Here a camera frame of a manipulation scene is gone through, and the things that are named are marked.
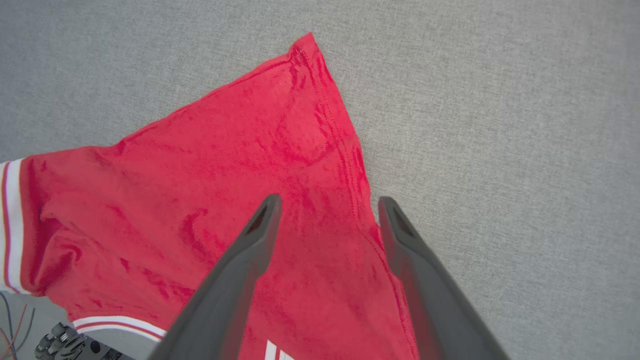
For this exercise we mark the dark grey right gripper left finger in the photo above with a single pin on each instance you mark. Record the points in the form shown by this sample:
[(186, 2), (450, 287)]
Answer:
[(230, 290)]

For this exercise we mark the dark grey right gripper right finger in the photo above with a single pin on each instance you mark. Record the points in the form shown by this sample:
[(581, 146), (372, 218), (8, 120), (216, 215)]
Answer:
[(435, 300)]

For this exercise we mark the red garment with white trim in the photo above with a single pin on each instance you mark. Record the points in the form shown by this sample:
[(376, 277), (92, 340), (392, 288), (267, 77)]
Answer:
[(200, 175)]

